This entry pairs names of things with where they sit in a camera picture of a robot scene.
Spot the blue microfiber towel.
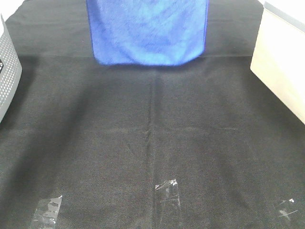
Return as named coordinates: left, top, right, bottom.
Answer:
left=86, top=0, right=209, bottom=66

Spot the black table cloth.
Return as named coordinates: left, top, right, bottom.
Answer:
left=0, top=0, right=305, bottom=229

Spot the clear tape strip centre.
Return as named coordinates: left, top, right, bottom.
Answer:
left=155, top=179, right=180, bottom=207

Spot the clear tape strip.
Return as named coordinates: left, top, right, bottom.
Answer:
left=30, top=196, right=62, bottom=229
left=155, top=179, right=180, bottom=207
left=274, top=198, right=299, bottom=222

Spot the white box at right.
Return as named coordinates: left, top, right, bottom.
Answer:
left=250, top=0, right=305, bottom=122

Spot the white perforated plastic basket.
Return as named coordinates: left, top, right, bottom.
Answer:
left=0, top=17, right=22, bottom=119

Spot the clear tape strip left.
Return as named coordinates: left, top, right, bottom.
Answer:
left=30, top=196, right=62, bottom=229

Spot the clear tape strip right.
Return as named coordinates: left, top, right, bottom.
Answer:
left=274, top=198, right=299, bottom=222

